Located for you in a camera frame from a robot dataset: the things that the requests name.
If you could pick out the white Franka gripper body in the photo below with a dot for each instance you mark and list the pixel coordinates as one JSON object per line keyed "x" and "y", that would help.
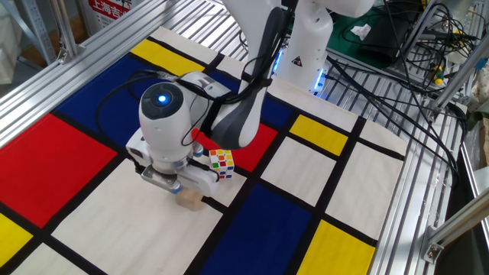
{"x": 200, "y": 182}

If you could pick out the small wooden block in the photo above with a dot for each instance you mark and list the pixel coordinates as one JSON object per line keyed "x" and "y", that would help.
{"x": 191, "y": 202}

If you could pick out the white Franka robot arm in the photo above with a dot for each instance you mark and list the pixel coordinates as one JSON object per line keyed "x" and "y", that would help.
{"x": 164, "y": 126}

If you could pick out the colour block patterned cloth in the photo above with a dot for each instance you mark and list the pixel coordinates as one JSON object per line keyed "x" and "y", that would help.
{"x": 126, "y": 229}

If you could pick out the white Rubik's cube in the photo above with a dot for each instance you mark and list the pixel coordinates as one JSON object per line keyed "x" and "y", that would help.
{"x": 223, "y": 164}

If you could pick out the red and white sign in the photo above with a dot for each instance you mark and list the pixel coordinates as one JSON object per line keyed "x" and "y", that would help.
{"x": 111, "y": 9}

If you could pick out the green mat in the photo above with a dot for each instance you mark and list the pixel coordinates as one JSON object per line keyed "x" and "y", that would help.
{"x": 340, "y": 42}

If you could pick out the crumpled white paper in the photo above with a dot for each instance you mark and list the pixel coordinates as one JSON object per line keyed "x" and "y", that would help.
{"x": 361, "y": 31}

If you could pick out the black bag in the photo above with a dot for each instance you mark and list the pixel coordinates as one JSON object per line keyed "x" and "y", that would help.
{"x": 386, "y": 38}

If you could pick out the white plastic bag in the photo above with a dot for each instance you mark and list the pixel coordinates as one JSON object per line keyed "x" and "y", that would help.
{"x": 8, "y": 46}

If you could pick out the grey aluminium strut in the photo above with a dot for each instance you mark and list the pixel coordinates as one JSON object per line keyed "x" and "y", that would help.
{"x": 420, "y": 28}

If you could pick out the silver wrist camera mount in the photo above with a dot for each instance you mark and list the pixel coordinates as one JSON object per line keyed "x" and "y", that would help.
{"x": 158, "y": 177}

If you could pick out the long aluminium frame rail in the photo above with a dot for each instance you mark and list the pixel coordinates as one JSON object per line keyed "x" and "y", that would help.
{"x": 57, "y": 80}

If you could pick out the aluminium frame post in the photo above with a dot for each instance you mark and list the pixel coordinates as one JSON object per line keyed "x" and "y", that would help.
{"x": 63, "y": 26}
{"x": 458, "y": 82}

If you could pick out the perforated grey shelf post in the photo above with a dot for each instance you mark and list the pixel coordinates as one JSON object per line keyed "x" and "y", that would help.
{"x": 38, "y": 30}

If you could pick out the aluminium beam with bracket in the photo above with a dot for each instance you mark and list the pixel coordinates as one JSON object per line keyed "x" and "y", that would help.
{"x": 462, "y": 219}

